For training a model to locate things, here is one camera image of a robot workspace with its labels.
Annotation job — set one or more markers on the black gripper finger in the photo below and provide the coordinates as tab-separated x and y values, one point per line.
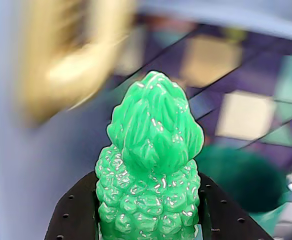
226	217
71	215

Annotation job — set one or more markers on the green toy pineapple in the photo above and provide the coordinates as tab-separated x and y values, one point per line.
151	162

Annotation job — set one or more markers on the green recipient bowl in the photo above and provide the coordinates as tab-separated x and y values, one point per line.
246	180

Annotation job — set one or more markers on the blue toy kitchen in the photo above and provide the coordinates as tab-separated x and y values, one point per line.
11	175

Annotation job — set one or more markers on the gold toy faucet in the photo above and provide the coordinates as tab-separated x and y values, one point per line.
61	50

